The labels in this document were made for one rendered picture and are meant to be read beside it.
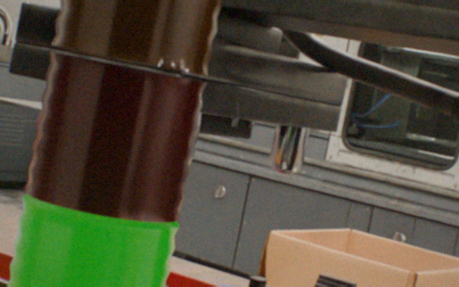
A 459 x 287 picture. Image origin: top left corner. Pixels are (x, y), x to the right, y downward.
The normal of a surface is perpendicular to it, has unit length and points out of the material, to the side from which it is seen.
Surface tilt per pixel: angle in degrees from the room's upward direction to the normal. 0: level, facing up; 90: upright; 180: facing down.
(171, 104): 104
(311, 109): 90
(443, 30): 90
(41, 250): 76
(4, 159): 90
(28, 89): 90
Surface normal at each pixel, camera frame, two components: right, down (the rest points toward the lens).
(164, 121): 0.67, -0.07
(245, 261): -0.55, -0.07
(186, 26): 0.58, 0.40
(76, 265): -0.02, -0.20
